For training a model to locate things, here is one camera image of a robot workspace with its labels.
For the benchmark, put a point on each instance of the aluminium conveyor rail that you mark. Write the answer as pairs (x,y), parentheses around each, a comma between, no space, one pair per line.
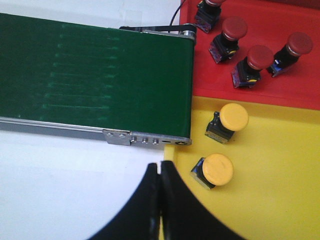
(111,136)
(186,31)

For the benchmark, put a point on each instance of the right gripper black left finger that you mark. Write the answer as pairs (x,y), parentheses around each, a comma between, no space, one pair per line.
(139,218)

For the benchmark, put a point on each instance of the red emergency stop button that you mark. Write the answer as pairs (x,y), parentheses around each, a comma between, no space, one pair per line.
(224,45)

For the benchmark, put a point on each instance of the red plastic bin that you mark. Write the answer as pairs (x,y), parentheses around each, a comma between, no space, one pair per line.
(270,24)

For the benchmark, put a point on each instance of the far aluminium conveyor rail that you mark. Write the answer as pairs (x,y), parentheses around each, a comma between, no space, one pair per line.
(186,31)

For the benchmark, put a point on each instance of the yellow push button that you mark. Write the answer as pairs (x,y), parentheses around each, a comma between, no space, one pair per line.
(214,170)
(232,118)

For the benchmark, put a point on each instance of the green conveyor belt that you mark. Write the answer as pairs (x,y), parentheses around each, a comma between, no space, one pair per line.
(88,76)

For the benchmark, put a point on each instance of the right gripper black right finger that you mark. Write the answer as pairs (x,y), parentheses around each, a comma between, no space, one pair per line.
(183,216)

